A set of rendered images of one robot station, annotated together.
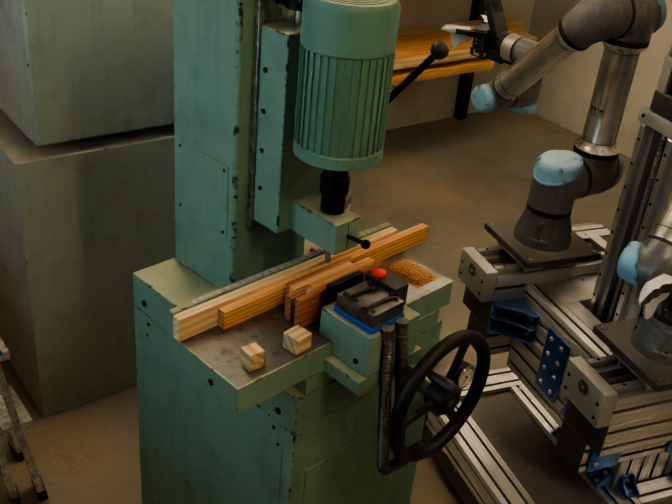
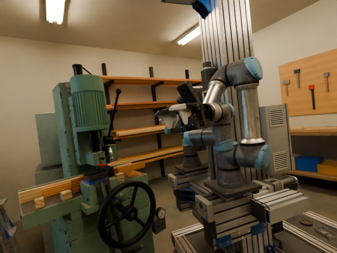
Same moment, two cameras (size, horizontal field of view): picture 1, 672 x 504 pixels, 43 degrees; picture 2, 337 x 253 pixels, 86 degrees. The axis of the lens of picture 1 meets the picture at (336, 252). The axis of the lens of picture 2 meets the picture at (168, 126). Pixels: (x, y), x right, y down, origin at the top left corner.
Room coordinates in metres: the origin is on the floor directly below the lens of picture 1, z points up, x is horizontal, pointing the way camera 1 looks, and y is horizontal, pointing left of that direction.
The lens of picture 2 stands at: (0.51, -0.53, 1.20)
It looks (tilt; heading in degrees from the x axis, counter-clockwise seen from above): 2 degrees down; 6
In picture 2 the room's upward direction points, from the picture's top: 7 degrees counter-clockwise
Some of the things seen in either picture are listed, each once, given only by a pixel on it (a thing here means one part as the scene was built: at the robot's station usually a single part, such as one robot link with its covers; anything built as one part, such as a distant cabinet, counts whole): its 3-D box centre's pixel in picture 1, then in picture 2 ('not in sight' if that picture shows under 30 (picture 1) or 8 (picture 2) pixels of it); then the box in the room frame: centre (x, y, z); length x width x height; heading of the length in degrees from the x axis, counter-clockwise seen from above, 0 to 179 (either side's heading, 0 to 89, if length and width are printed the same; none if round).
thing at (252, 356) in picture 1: (252, 356); (39, 202); (1.23, 0.13, 0.92); 0.03 x 0.03 x 0.04; 42
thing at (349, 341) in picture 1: (368, 329); (100, 188); (1.35, -0.08, 0.91); 0.15 x 0.14 x 0.09; 137
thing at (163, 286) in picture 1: (284, 312); (95, 199); (1.62, 0.11, 0.76); 0.57 x 0.45 x 0.09; 47
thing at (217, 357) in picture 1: (336, 328); (95, 193); (1.41, -0.02, 0.87); 0.61 x 0.30 x 0.06; 137
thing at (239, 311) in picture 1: (333, 271); (102, 175); (1.55, 0.00, 0.92); 0.60 x 0.02 x 0.04; 137
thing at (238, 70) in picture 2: not in sight; (248, 114); (1.45, -0.84, 1.19); 0.15 x 0.12 x 0.55; 49
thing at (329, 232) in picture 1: (324, 225); (96, 158); (1.55, 0.03, 1.03); 0.14 x 0.07 x 0.09; 47
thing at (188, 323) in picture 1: (296, 278); (86, 179); (1.50, 0.08, 0.92); 0.60 x 0.02 x 0.05; 137
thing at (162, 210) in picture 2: (460, 376); (160, 214); (1.58, -0.32, 0.65); 0.06 x 0.04 x 0.08; 137
